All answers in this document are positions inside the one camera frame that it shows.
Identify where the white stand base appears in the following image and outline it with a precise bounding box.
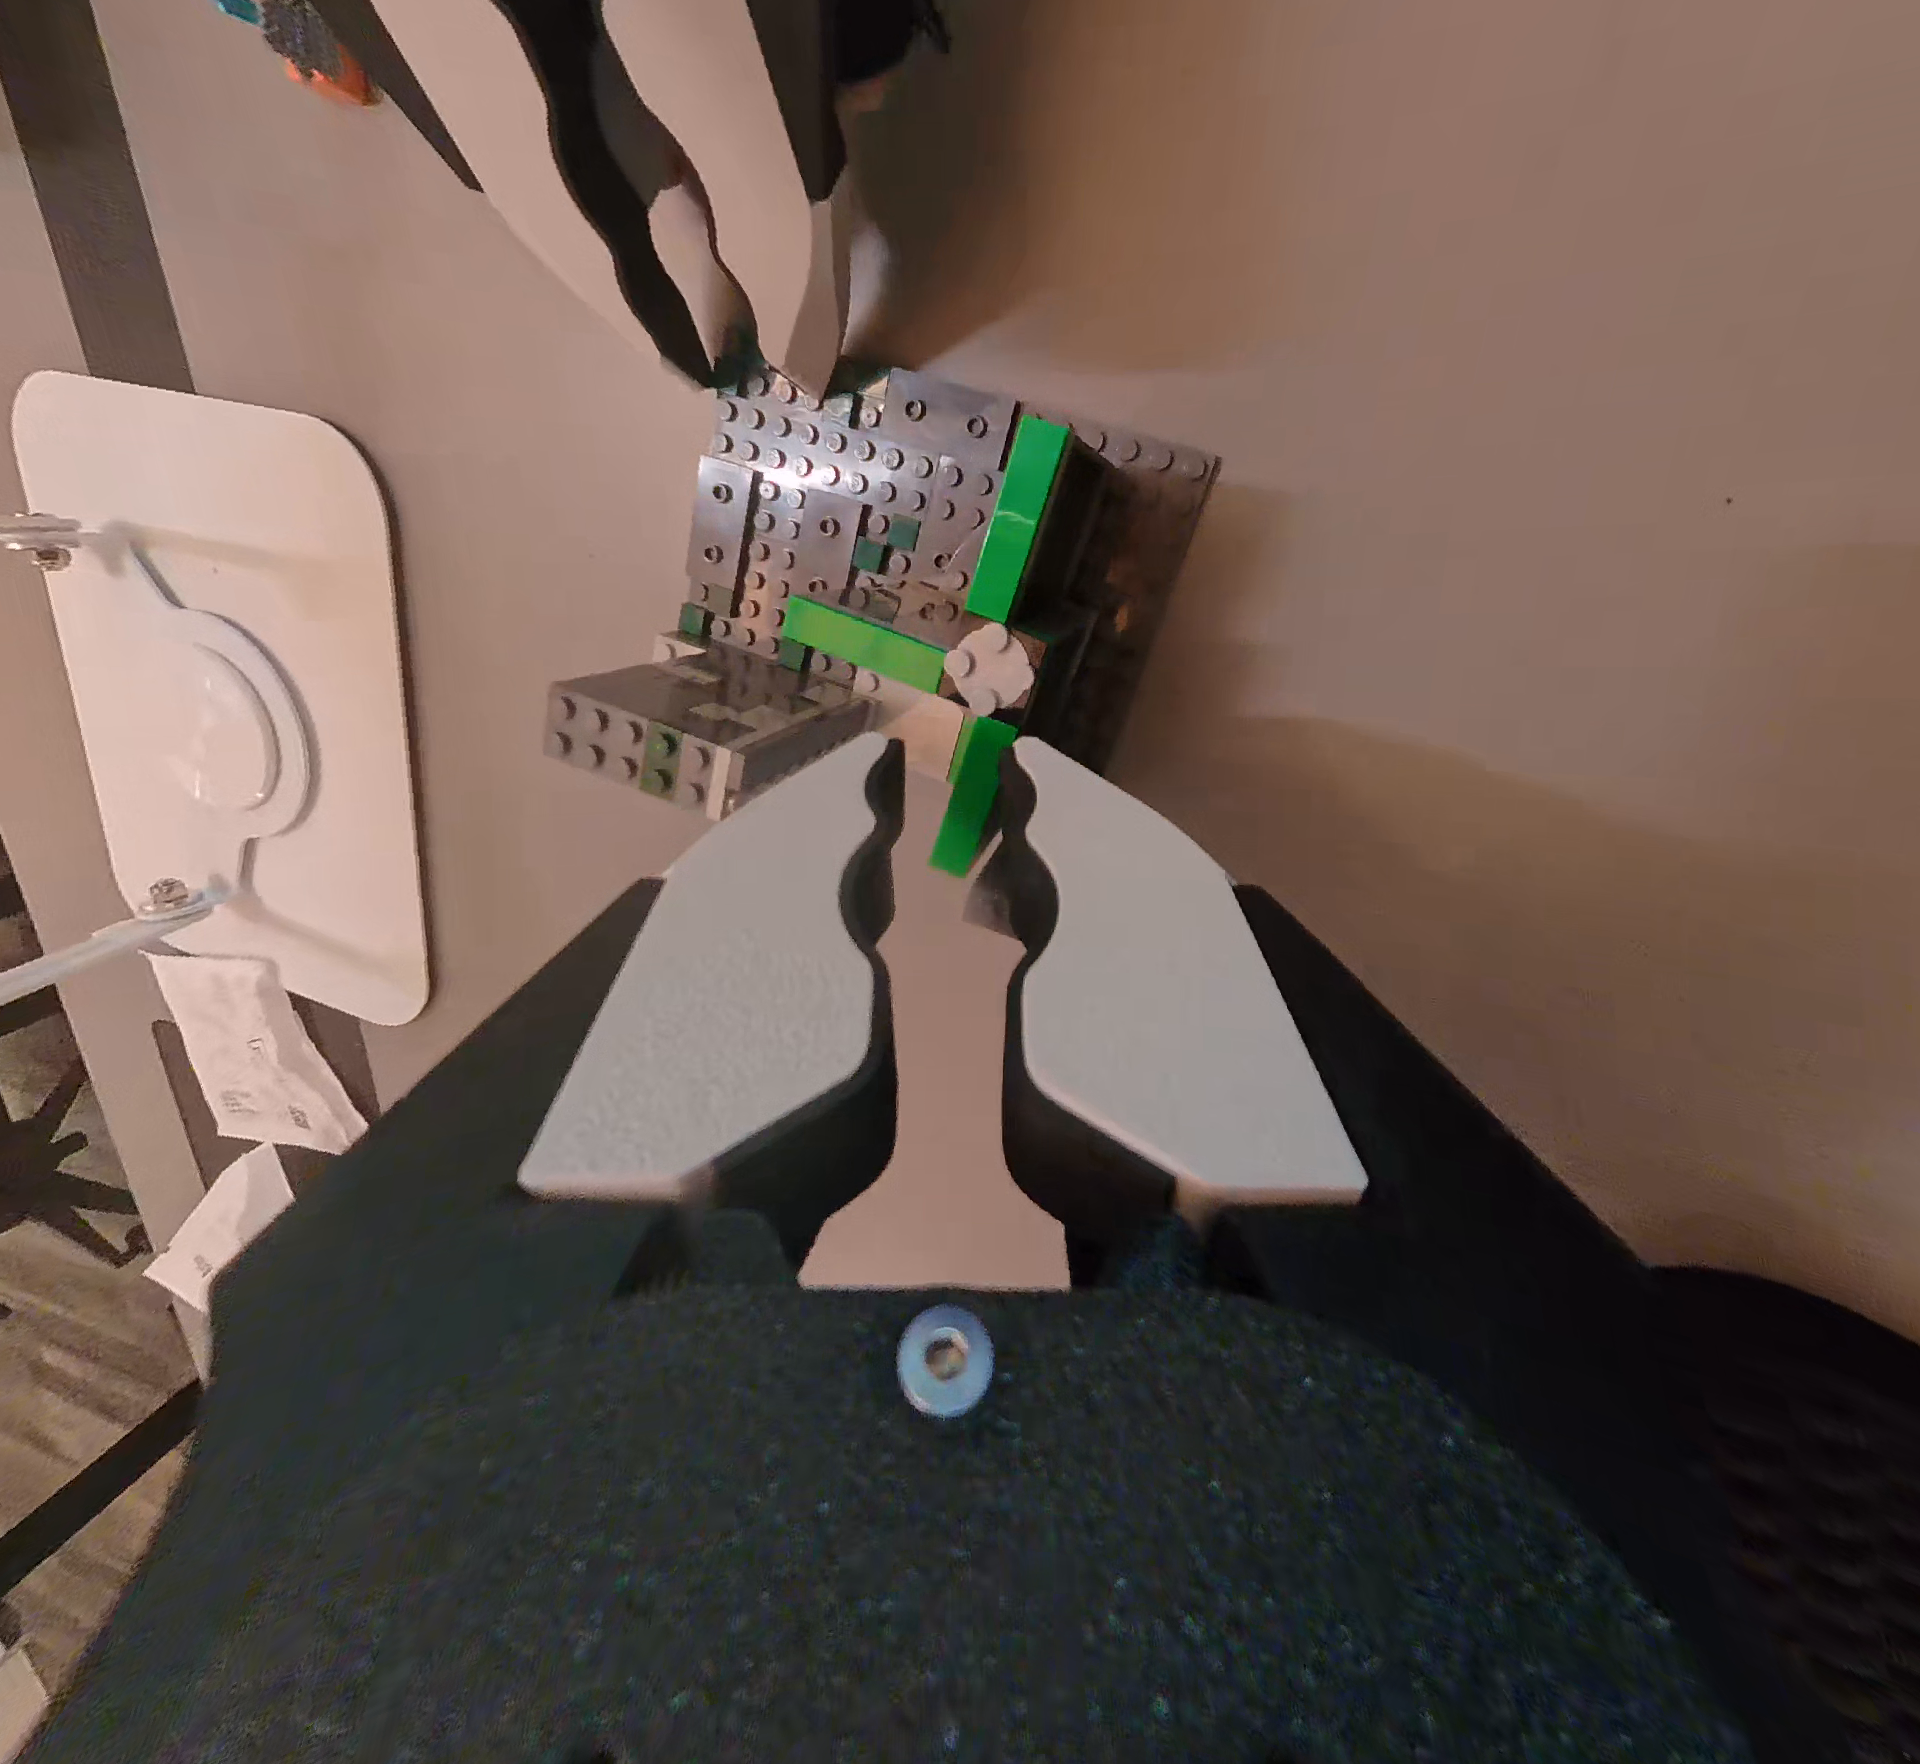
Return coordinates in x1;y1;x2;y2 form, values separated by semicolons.
6;370;435;1029

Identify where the white paper tag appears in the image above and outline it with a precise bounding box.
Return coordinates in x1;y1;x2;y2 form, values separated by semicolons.
150;953;369;1153
141;1141;297;1316

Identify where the toy brick figure with pickaxe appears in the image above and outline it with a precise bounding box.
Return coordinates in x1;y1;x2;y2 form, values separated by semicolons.
172;0;384;111

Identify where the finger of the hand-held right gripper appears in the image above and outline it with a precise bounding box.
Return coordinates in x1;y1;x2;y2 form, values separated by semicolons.
598;0;857;402
324;0;723;386

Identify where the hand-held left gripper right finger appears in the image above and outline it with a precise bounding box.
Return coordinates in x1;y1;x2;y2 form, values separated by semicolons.
961;740;1369;1220

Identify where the grey and green brick model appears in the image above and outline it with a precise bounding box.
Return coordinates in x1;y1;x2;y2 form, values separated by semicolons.
542;361;1225;882

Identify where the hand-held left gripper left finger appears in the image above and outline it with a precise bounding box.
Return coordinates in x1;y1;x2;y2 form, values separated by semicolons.
517;733;908;1207

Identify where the clear stand bracket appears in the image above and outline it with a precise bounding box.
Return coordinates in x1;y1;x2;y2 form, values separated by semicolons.
0;511;322;1008

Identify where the black chair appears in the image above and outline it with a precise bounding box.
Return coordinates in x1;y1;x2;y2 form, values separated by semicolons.
1642;1260;1920;1764

